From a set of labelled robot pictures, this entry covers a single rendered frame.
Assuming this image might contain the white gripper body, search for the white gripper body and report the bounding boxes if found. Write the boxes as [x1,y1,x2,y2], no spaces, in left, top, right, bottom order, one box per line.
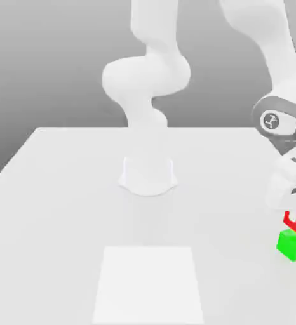
[265,173,296,213]

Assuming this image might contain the small green cube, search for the small green cube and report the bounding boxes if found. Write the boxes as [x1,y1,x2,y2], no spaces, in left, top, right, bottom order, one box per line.
[276,227,296,263]

